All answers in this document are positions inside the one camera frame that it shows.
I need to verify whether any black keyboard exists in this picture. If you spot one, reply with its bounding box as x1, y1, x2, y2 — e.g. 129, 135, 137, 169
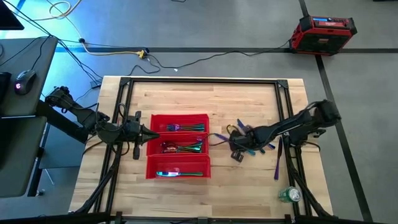
0, 71, 12, 105

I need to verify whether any green soda can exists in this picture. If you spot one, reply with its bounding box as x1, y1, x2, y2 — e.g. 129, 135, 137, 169
279, 185, 302, 203

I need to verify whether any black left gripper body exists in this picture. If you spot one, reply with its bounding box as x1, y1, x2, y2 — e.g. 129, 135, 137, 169
123, 110, 146, 161

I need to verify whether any black monitor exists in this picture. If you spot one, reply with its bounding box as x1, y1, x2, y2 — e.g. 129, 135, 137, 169
0, 0, 25, 31

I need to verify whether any black aluminium table frame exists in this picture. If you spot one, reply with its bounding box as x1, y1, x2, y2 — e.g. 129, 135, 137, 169
93, 76, 315, 224

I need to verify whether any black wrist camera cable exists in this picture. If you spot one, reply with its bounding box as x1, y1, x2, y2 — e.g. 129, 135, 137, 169
207, 124, 238, 147

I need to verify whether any dark grey desk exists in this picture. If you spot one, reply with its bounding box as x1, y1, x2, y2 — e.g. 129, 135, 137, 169
0, 36, 59, 118

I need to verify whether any black computer mouse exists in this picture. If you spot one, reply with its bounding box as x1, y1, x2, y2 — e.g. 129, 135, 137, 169
14, 70, 37, 96

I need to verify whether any red plastic bin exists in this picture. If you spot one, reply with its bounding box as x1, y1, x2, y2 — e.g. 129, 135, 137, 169
145, 154, 212, 180
150, 113, 211, 135
146, 132, 210, 156

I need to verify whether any black arm cable sleeve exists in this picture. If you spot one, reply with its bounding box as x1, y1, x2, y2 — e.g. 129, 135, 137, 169
76, 139, 124, 215
284, 146, 332, 217

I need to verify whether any black floor cable bundle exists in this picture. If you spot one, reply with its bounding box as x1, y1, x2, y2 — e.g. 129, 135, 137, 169
0, 0, 105, 108

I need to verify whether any iridescent fork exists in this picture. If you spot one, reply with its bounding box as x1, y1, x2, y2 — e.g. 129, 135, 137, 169
167, 124, 206, 129
167, 126, 205, 133
167, 125, 206, 131
167, 123, 206, 128

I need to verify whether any cream yellow extension cord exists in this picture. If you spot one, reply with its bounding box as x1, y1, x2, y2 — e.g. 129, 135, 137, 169
32, 0, 147, 60

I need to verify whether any black radio power cable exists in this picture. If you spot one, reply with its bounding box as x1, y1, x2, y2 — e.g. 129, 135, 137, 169
144, 39, 293, 69

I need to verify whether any red black jobsite radio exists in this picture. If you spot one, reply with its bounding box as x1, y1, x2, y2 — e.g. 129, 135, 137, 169
288, 14, 358, 57

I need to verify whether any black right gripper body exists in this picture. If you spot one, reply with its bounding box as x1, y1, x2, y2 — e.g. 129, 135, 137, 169
244, 126, 261, 152

